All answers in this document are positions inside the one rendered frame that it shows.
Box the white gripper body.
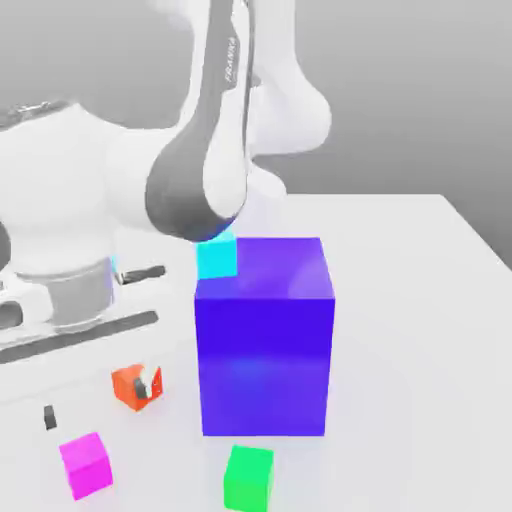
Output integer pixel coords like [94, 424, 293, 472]
[0, 306, 170, 404]

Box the small green cube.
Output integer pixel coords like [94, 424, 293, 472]
[222, 444, 276, 512]

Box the large blue box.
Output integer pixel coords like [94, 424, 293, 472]
[193, 236, 336, 438]

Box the small red cube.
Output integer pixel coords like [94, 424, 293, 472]
[110, 362, 164, 413]

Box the small cyan cube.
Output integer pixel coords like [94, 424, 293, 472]
[195, 230, 240, 281]

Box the small magenta cube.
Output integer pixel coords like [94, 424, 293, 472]
[58, 431, 115, 502]

